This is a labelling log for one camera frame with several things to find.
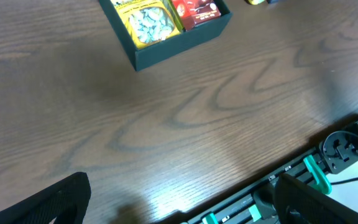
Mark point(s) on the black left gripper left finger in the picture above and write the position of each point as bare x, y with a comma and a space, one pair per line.
62, 203

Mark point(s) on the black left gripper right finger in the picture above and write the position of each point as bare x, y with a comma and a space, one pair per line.
296, 202

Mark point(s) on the dark green box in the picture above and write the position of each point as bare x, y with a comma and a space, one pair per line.
149, 56

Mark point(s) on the yellow sunflower seed bag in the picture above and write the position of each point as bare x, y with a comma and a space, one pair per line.
147, 21

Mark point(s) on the blue small candy box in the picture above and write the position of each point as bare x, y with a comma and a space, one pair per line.
272, 1

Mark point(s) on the yellow Mentos bottle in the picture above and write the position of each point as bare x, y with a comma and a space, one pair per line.
254, 2

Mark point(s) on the red Hello Panda box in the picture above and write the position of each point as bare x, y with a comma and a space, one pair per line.
195, 12

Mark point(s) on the green purple Pretz box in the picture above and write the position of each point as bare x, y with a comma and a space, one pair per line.
176, 18

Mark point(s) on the green clamp on rail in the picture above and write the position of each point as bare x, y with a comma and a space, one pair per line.
254, 212

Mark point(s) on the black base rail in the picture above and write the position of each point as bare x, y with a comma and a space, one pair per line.
234, 208

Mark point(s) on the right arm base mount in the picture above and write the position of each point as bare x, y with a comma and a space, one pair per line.
340, 149

